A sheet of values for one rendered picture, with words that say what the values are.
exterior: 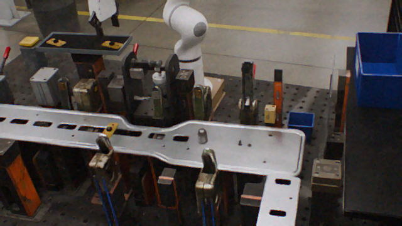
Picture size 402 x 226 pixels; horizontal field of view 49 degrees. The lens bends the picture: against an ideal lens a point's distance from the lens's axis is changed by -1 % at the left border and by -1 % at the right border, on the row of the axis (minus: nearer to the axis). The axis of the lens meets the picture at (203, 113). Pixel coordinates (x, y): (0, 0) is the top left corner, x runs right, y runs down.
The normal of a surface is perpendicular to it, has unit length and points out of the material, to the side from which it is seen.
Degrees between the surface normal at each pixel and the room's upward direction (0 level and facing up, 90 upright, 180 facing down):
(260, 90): 0
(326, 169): 0
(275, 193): 0
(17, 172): 90
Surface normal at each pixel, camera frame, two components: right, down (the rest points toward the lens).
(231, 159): -0.08, -0.80
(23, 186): 0.96, 0.08
